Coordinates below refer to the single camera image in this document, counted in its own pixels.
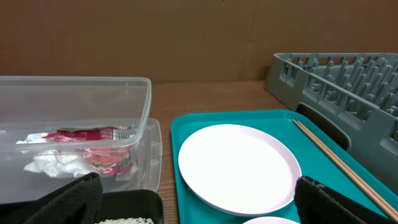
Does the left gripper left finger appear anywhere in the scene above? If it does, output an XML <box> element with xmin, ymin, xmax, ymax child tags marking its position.
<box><xmin>1</xmin><ymin>172</ymin><xmax>103</xmax><ymax>224</ymax></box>

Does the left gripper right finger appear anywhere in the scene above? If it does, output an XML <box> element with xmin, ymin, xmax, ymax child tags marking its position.
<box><xmin>294</xmin><ymin>176</ymin><xmax>392</xmax><ymax>224</ymax></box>

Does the pink small bowl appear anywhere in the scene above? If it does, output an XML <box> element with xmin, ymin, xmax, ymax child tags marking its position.
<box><xmin>243</xmin><ymin>217</ymin><xmax>300</xmax><ymax>224</ymax></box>

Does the white tissue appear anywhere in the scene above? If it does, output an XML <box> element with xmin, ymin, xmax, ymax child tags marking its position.
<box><xmin>24</xmin><ymin>149</ymin><xmax>95</xmax><ymax>178</ymax></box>

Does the red snack wrapper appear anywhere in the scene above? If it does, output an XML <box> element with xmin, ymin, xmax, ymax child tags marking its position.
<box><xmin>42</xmin><ymin>126</ymin><xmax>137</xmax><ymax>180</ymax></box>

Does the pile of rice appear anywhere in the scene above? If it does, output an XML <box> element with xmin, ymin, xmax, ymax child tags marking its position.
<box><xmin>95</xmin><ymin>217</ymin><xmax>154</xmax><ymax>224</ymax></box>

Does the wooden chopstick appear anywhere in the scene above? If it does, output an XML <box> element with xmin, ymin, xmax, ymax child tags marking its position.
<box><xmin>297</xmin><ymin>120</ymin><xmax>398</xmax><ymax>215</ymax></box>
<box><xmin>292</xmin><ymin>119</ymin><xmax>398</xmax><ymax>222</ymax></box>

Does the pink round plate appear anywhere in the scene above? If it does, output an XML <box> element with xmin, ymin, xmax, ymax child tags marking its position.
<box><xmin>178</xmin><ymin>124</ymin><xmax>302</xmax><ymax>217</ymax></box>

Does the black tray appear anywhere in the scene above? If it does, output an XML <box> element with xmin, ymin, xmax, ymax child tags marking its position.
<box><xmin>95</xmin><ymin>189</ymin><xmax>164</xmax><ymax>224</ymax></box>

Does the clear plastic bin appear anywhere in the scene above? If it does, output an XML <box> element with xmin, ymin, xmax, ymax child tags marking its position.
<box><xmin>1</xmin><ymin>76</ymin><xmax>162</xmax><ymax>203</ymax></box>

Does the grey dish rack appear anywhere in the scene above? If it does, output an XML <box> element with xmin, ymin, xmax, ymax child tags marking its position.
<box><xmin>265</xmin><ymin>53</ymin><xmax>397</xmax><ymax>192</ymax></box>

